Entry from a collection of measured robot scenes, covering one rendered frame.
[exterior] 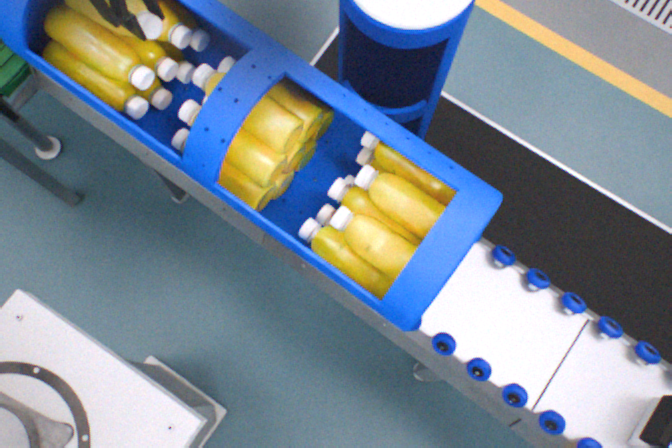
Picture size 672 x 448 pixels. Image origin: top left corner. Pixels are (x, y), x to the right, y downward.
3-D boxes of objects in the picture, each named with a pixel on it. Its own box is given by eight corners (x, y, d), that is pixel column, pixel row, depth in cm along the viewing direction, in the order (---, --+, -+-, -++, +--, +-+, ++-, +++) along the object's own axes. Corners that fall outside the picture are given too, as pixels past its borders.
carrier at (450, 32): (330, 96, 226) (344, 178, 219) (328, -86, 141) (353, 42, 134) (415, 83, 227) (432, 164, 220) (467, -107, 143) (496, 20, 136)
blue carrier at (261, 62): (397, 343, 126) (422, 320, 99) (32, 80, 138) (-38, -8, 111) (480, 223, 134) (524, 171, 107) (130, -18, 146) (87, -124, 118)
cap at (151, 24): (137, 38, 113) (144, 42, 112) (135, 14, 111) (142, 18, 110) (157, 33, 116) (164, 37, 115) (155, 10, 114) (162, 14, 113)
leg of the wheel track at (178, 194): (182, 206, 230) (127, 140, 170) (168, 196, 231) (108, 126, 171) (193, 193, 232) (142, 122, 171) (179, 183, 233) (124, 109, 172)
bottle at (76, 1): (62, 13, 122) (130, 50, 113) (56, -29, 118) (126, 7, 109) (98, 6, 127) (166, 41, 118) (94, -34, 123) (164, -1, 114)
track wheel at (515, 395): (531, 401, 121) (534, 393, 123) (509, 385, 122) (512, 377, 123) (517, 414, 124) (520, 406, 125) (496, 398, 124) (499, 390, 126)
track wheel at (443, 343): (458, 348, 123) (462, 341, 125) (437, 333, 124) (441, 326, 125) (446, 362, 126) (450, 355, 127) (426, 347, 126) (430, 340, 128)
